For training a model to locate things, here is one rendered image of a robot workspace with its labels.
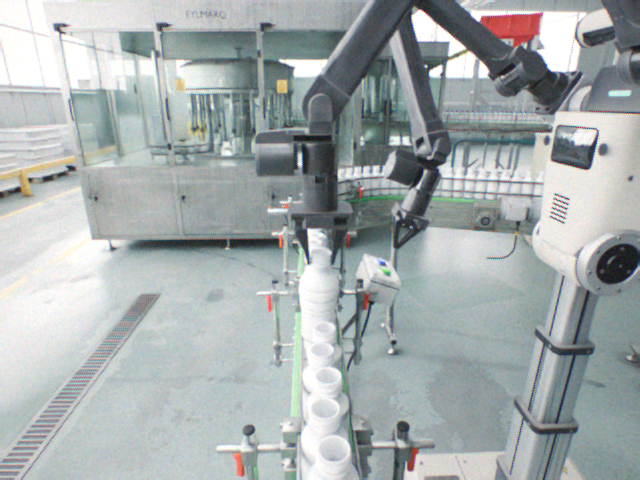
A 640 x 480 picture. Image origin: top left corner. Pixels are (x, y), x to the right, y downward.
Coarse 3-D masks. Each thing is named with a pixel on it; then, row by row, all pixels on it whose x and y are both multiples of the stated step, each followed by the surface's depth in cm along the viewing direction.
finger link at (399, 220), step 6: (396, 210) 93; (396, 216) 92; (402, 216) 93; (396, 222) 91; (402, 222) 91; (408, 222) 91; (414, 222) 92; (396, 228) 92; (408, 228) 93; (414, 228) 92; (396, 234) 93; (408, 234) 94; (414, 234) 93; (396, 240) 94; (402, 240) 95; (396, 246) 95
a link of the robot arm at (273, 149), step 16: (320, 96) 53; (320, 112) 54; (304, 128) 61; (320, 128) 55; (256, 144) 58; (272, 144) 58; (288, 144) 58; (256, 160) 57; (272, 160) 58; (288, 160) 58
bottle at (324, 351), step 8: (320, 344) 60; (328, 344) 60; (312, 352) 59; (320, 352) 60; (328, 352) 60; (312, 360) 58; (320, 360) 57; (328, 360) 57; (312, 368) 58; (320, 368) 57; (336, 368) 60; (304, 376) 59; (312, 376) 58; (304, 384) 59; (312, 384) 58; (304, 392) 59; (304, 400) 60; (304, 408) 61; (304, 416) 61; (304, 424) 62
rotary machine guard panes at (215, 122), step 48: (96, 48) 349; (144, 48) 350; (192, 48) 351; (240, 48) 352; (288, 48) 354; (96, 96) 362; (144, 96) 364; (192, 96) 365; (240, 96) 366; (288, 96) 368; (96, 144) 377; (144, 144) 378; (192, 144) 380; (240, 144) 381
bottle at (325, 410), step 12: (312, 408) 48; (324, 408) 49; (336, 408) 48; (312, 420) 47; (324, 420) 46; (336, 420) 46; (312, 432) 47; (324, 432) 46; (336, 432) 47; (312, 444) 47; (312, 456) 46
